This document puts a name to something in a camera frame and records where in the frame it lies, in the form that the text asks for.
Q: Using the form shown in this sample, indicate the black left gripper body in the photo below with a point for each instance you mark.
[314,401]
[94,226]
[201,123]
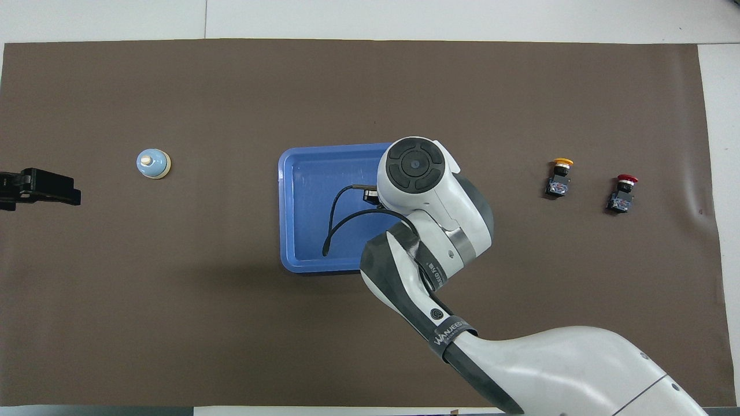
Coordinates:
[20,184]

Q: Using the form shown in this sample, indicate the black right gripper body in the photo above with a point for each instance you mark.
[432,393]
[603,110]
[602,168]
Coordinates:
[371,196]

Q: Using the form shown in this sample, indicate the light blue service bell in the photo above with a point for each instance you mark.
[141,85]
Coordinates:
[151,165]

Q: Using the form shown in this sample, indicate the yellow push button switch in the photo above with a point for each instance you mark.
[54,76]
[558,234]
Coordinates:
[558,184]

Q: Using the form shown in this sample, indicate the red push button switch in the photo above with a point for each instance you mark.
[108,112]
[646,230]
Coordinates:
[621,199]

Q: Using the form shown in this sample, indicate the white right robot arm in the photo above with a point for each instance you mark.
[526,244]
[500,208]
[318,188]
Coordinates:
[439,219]

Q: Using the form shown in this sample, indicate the blue plastic tray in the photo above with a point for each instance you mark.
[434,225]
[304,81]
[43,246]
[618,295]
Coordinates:
[306,231]

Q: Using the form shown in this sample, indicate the brown table mat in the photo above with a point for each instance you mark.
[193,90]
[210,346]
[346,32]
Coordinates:
[173,323]

